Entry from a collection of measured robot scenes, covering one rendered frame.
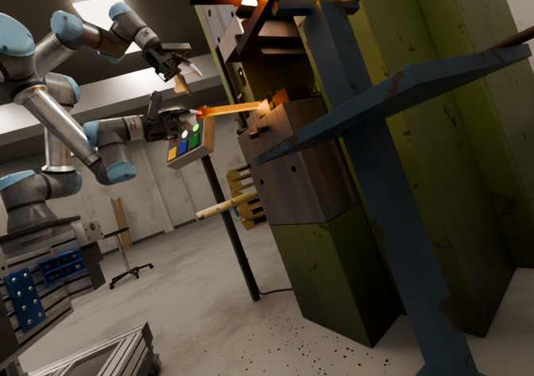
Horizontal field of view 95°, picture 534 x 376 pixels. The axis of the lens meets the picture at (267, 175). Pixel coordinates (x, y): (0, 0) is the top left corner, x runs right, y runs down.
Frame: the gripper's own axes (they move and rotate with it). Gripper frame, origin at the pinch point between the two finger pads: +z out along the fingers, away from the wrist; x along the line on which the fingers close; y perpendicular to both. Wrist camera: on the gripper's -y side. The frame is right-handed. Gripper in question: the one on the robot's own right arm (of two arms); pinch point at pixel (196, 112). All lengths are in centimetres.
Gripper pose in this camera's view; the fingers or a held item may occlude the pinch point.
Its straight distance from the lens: 98.1
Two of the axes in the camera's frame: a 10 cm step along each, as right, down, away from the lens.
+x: 5.2, -1.9, -8.3
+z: 7.9, -2.7, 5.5
